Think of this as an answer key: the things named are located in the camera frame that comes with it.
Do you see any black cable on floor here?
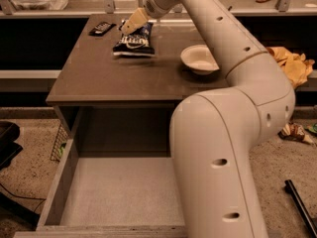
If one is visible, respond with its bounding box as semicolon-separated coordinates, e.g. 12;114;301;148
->
0;181;48;213

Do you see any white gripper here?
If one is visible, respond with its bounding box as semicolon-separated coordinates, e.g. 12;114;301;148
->
121;0;179;35

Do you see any open grey top drawer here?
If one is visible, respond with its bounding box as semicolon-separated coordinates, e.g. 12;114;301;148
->
14;107;187;238

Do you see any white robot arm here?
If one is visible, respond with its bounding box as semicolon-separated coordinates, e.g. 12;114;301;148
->
122;0;295;238

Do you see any wire mesh basket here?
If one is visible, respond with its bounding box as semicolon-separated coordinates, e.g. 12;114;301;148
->
51;125;68;162

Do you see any grey cabinet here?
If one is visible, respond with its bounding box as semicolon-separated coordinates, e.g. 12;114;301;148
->
47;14;227;157

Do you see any white paper bowl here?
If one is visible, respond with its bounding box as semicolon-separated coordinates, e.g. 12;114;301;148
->
180;45;219;75

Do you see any blue chip bag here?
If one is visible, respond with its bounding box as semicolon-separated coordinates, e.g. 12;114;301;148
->
112;22;155;57

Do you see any black snack bar wrapper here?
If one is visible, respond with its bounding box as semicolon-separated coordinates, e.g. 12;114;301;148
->
89;22;115;37

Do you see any brown snack bag on floor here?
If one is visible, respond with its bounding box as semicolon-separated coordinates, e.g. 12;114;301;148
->
278;123;313;145

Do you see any green wrapper on floor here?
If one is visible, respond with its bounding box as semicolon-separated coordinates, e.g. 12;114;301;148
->
306;123;317;135

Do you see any black pole on floor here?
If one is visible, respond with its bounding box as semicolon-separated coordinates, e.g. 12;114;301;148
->
284;179;317;238

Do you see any yellow cloth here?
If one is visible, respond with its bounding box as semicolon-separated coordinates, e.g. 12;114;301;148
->
266;47;315;89

